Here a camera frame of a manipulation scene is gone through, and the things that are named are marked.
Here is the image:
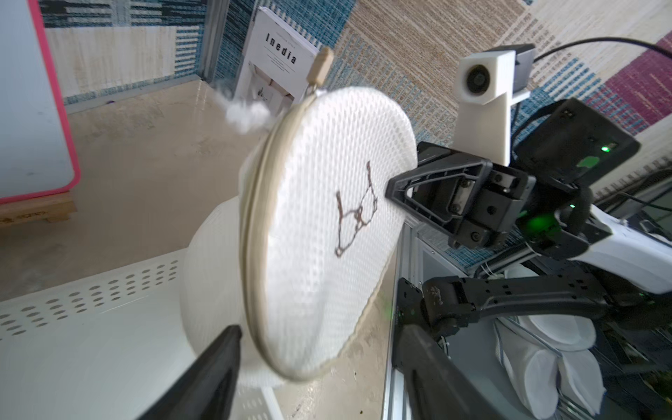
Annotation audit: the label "white mesh laundry bag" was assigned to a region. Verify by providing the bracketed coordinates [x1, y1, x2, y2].
[180, 48, 418, 387]

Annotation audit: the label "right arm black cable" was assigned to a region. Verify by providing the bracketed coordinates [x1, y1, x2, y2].
[533, 36, 672, 64]

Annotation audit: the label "pink framed whiteboard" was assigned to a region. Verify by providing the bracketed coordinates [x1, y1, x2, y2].
[1, 1, 81, 204]

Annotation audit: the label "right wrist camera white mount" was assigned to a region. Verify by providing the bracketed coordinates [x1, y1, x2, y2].
[453, 44, 537, 166]

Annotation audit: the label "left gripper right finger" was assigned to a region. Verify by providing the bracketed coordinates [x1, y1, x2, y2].
[393, 325, 503, 420]

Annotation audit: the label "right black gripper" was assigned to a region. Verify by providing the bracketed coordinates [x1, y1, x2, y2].
[385, 142, 537, 250]

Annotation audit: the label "white bags under table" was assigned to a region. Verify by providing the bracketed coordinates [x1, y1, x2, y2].
[492, 261, 608, 420]

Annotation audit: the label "wooden whiteboard stand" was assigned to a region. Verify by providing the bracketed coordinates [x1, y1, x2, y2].
[1, 192, 77, 228]

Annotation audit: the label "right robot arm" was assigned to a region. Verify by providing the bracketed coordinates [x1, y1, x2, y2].
[386, 98, 671, 338]

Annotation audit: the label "white Inedia wall calendar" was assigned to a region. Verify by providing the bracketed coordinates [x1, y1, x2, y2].
[234, 7, 319, 116]

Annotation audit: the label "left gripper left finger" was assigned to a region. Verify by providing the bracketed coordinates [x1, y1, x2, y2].
[140, 325, 243, 420]

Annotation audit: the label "white perforated plastic basket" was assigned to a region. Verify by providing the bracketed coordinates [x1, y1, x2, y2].
[0, 247, 285, 420]

